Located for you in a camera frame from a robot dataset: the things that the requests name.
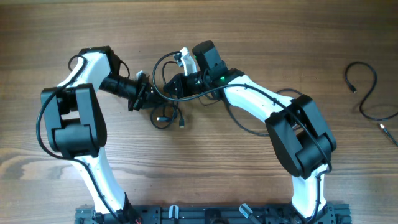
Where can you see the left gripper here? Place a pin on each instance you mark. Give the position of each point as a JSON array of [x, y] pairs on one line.
[[143, 94]]

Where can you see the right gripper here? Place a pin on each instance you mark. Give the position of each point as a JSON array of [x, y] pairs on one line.
[[183, 90]]

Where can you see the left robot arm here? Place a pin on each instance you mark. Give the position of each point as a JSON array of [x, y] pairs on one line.
[[77, 132]]

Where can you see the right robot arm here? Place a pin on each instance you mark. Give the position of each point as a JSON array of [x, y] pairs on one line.
[[300, 136]]

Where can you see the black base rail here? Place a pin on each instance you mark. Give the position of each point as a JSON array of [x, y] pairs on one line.
[[268, 214]]

